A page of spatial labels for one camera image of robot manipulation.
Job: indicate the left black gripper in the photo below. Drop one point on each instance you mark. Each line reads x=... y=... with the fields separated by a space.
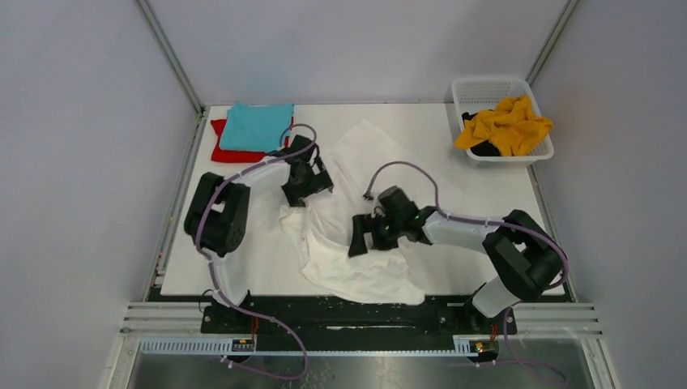
x=320 y=182

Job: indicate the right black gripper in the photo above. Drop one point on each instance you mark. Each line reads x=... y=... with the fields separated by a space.
x=363 y=234

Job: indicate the white t-shirt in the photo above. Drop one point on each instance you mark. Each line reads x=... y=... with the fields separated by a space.
x=303 y=251

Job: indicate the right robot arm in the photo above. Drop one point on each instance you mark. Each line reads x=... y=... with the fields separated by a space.
x=523 y=255

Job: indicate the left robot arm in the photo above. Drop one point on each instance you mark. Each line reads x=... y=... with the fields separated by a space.
x=218 y=214

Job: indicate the folded teal t-shirt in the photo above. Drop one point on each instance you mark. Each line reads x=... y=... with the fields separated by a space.
x=261 y=111

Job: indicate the folded red t-shirt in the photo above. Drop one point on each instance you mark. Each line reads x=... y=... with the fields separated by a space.
x=231 y=154

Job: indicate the black garment in basket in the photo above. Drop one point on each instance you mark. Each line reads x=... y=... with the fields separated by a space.
x=485 y=148

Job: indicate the white plastic basket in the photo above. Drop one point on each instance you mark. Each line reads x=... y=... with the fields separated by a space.
x=473 y=94

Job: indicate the yellow t-shirt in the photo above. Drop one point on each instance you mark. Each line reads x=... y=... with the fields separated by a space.
x=511 y=129

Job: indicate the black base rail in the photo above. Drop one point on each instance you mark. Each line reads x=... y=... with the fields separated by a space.
x=326 y=323

